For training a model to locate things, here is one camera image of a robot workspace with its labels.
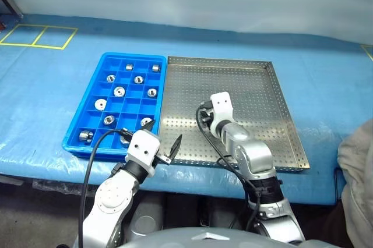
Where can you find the blue compartment tray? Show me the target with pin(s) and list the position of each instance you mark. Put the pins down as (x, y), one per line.
(131, 105)

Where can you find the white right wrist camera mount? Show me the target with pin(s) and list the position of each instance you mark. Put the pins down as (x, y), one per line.
(223, 105)

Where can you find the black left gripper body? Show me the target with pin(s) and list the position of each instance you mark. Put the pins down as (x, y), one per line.
(160, 159)

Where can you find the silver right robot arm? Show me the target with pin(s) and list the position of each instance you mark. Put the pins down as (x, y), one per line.
(253, 155)

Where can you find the person in beige clothing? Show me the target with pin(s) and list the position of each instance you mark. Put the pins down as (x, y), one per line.
(358, 172)

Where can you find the blue plastic table cover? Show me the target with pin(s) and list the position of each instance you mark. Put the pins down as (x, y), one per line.
(320, 85)

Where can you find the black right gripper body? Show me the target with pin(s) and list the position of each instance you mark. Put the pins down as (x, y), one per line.
(208, 124)

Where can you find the metal frame post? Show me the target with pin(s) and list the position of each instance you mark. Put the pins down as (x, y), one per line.
(11, 0)

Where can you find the grey robot torso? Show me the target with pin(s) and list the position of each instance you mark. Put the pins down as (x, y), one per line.
(209, 237)

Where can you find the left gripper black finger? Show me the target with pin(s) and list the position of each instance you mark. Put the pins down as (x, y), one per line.
(148, 126)
(175, 149)

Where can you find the perforated metal tray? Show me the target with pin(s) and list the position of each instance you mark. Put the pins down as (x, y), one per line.
(189, 90)

